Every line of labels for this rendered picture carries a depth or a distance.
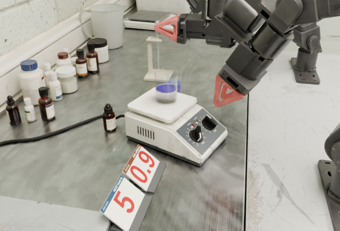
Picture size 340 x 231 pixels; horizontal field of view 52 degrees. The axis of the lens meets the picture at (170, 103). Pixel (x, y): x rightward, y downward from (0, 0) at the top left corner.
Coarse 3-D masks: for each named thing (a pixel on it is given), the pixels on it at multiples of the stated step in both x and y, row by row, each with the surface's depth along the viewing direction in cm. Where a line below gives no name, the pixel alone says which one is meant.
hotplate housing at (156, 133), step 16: (128, 112) 78; (192, 112) 78; (128, 128) 79; (144, 128) 76; (160, 128) 73; (176, 128) 72; (144, 144) 78; (160, 144) 75; (176, 144) 72; (192, 160) 72
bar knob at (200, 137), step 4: (196, 128) 73; (200, 128) 73; (192, 132) 73; (196, 132) 72; (200, 132) 72; (192, 136) 72; (196, 136) 72; (200, 136) 71; (196, 140) 72; (200, 140) 73
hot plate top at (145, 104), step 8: (144, 96) 81; (152, 96) 81; (184, 96) 81; (128, 104) 77; (136, 104) 77; (144, 104) 77; (152, 104) 77; (176, 104) 77; (184, 104) 77; (192, 104) 78; (144, 112) 74; (152, 112) 74; (160, 112) 74; (168, 112) 74; (176, 112) 74; (184, 112) 76; (160, 120) 73; (168, 120) 72
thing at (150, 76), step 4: (152, 36) 108; (148, 40) 105; (152, 40) 105; (156, 40) 105; (160, 40) 105; (148, 44) 107; (148, 48) 107; (148, 52) 108; (148, 56) 109; (148, 60) 109; (148, 64) 110; (152, 64) 111; (148, 68) 111; (152, 68) 112; (148, 72) 111; (152, 72) 112; (148, 76) 110; (152, 76) 110; (144, 80) 109; (148, 80) 109; (152, 80) 109
